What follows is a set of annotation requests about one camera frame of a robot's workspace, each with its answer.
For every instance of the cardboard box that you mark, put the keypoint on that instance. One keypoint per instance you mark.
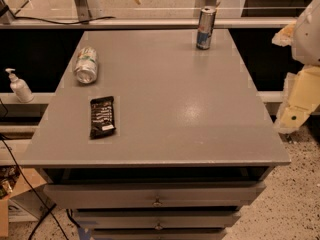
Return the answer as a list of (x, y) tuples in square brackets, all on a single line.
[(22, 205)]

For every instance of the black snack bar wrapper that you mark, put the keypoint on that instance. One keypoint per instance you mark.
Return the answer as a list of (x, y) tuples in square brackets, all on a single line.
[(102, 117)]

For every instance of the redbull can blue silver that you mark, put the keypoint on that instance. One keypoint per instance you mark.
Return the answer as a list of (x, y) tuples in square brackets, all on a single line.
[(205, 27)]

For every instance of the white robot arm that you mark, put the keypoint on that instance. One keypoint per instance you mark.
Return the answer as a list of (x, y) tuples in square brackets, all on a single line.
[(306, 37)]

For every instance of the crushed green white can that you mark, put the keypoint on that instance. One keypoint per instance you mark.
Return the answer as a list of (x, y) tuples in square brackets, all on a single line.
[(86, 68)]

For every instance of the bottom grey drawer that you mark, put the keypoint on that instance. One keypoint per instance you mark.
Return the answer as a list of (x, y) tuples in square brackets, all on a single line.
[(164, 234)]

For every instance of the metal frame leg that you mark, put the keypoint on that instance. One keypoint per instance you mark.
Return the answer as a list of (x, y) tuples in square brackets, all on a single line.
[(82, 9)]

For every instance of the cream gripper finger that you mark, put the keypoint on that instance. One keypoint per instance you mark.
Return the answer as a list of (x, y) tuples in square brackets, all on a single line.
[(301, 97), (285, 36)]

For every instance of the grey drawer cabinet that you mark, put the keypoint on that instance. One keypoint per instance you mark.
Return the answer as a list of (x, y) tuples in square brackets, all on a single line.
[(182, 115)]

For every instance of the middle grey drawer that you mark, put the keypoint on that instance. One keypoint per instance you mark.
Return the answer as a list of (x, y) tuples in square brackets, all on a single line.
[(157, 219)]

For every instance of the top grey drawer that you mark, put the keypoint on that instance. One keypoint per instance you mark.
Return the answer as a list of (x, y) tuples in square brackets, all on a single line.
[(98, 196)]

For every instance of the white pump dispenser bottle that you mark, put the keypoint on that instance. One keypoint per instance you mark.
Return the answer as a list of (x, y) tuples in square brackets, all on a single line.
[(19, 87)]

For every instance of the grey drawer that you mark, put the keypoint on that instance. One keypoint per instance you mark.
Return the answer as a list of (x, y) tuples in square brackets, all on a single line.
[(157, 219), (164, 234), (98, 196)]

